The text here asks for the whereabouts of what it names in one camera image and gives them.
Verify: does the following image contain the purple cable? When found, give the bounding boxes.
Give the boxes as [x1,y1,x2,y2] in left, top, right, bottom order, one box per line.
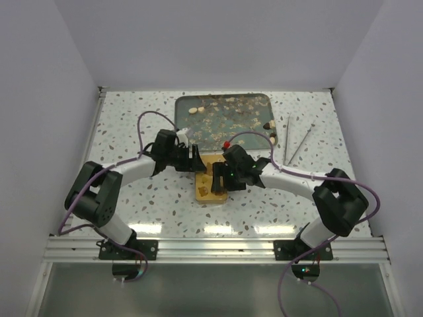
[227,131,381,317]
[58,111,179,283]

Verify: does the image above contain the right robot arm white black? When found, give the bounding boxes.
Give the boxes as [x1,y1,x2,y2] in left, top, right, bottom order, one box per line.
[211,145,369,260]

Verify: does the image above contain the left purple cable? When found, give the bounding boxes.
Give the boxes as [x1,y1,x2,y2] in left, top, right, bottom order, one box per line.
[58,111,179,283]

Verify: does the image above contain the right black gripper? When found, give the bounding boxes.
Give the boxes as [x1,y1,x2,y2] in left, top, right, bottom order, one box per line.
[211,161,246,192]

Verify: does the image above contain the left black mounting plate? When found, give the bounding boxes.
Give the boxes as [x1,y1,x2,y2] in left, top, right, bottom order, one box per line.
[96,239,159,261]

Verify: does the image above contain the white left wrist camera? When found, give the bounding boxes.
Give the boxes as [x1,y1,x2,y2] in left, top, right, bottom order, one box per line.
[176,127,193,147]

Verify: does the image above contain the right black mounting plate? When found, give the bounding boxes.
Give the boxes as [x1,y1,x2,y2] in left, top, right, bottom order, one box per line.
[273,240,334,261]

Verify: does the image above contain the floral teal serving tray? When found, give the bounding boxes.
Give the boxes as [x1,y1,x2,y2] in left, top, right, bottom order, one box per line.
[174,93,277,152]

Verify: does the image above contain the silver metal tongs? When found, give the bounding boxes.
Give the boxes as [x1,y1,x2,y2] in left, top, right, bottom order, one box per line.
[283,114,315,166]

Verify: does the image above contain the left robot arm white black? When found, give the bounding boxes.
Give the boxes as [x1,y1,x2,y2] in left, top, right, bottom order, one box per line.
[64,128,206,260]

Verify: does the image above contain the black mounting plate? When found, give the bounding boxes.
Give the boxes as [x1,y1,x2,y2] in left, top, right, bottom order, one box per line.
[273,240,334,261]
[96,239,159,261]

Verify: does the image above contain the silver metal tin lid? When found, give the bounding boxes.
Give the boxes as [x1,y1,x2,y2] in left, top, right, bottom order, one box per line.
[194,154,228,204]

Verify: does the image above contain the aluminium rail front edge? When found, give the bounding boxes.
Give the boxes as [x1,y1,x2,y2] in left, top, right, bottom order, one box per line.
[42,236,390,264]

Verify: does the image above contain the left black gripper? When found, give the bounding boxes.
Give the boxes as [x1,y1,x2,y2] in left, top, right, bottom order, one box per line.
[165,143,206,172]

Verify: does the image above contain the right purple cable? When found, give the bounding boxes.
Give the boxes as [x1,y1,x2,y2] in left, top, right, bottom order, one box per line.
[227,131,381,317]

